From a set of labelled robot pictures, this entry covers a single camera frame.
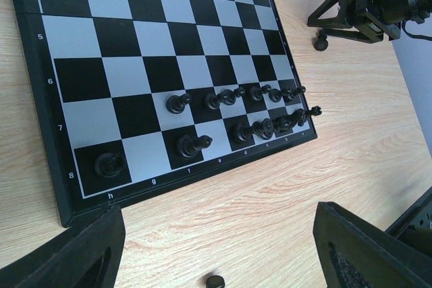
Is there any black and silver chessboard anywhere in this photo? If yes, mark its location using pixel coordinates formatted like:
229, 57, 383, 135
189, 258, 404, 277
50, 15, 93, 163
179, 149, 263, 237
12, 0, 317, 227

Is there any black piece lowest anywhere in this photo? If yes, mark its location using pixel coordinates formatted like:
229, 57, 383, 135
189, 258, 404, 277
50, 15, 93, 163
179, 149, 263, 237
177, 135, 213, 159

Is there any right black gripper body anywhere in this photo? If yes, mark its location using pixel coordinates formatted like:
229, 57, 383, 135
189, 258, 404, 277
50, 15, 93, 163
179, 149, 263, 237
342, 0, 401, 44

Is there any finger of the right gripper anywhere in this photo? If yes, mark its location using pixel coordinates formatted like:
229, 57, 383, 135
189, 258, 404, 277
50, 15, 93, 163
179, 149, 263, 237
306, 0, 353, 29
319, 28, 360, 41

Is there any black pawn low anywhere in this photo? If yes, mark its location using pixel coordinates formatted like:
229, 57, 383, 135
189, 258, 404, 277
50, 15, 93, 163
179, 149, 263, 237
219, 87, 245, 106
166, 93, 192, 114

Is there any black piece tall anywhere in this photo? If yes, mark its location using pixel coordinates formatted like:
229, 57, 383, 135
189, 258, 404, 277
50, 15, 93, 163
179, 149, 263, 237
249, 84, 272, 101

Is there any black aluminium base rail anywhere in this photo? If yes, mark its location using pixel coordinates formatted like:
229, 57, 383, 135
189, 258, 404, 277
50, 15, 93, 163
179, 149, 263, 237
384, 195, 432, 258

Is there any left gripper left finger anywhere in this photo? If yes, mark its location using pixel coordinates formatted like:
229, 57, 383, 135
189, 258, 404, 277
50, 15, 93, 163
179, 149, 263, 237
1, 207, 126, 287

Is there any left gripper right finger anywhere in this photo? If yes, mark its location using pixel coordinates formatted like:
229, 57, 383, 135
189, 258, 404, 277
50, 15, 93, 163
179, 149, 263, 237
313, 202, 431, 287

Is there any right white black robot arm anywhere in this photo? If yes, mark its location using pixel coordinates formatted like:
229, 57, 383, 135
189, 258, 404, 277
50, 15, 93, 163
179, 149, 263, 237
307, 0, 431, 51

